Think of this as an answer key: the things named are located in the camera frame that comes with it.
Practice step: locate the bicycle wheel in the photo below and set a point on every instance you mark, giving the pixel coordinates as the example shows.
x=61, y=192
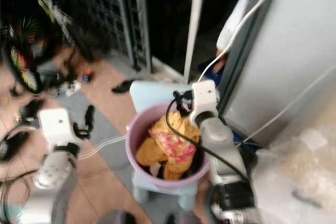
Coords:
x=23, y=69

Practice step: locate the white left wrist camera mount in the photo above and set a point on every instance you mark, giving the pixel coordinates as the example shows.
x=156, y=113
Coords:
x=58, y=125

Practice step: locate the pink flowered garment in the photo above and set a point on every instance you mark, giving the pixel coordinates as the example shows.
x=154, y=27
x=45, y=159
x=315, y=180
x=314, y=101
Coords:
x=173, y=144

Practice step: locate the white door frame post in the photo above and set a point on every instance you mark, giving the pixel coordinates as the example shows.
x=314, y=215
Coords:
x=194, y=24

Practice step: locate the black sandal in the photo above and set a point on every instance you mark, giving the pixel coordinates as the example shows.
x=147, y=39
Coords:
x=124, y=86

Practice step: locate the person in white shirt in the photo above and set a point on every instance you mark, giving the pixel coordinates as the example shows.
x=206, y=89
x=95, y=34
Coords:
x=236, y=19

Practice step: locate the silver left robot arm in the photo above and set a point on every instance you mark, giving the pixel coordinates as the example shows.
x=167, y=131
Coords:
x=50, y=182

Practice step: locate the small blue can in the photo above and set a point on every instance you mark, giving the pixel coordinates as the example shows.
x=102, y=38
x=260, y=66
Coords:
x=86, y=75

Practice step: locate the yellow garment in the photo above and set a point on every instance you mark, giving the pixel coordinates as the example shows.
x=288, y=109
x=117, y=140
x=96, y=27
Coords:
x=147, y=153

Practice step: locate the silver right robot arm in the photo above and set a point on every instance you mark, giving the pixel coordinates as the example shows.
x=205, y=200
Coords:
x=228, y=166

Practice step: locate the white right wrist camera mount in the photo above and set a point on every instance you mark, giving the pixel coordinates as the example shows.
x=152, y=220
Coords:
x=205, y=98

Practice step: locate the grey washing machine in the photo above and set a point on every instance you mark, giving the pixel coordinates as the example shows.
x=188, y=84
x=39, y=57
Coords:
x=289, y=56

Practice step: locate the black shoe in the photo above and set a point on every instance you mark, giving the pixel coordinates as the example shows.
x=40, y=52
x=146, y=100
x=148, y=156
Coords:
x=8, y=145
x=31, y=109

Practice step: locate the light blue plastic stool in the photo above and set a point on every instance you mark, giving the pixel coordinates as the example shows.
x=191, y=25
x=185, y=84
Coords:
x=149, y=94

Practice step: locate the purple plastic bucket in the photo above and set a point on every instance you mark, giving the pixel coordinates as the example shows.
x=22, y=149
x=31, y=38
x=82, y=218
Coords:
x=136, y=169

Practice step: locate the dark metal grille gate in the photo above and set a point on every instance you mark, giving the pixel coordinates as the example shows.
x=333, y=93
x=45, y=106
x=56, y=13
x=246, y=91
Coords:
x=115, y=14

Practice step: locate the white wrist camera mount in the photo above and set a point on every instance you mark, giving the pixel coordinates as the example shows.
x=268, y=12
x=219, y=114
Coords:
x=205, y=98
x=58, y=125

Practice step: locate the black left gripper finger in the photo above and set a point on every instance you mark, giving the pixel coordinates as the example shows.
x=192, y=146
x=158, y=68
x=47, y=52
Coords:
x=90, y=115

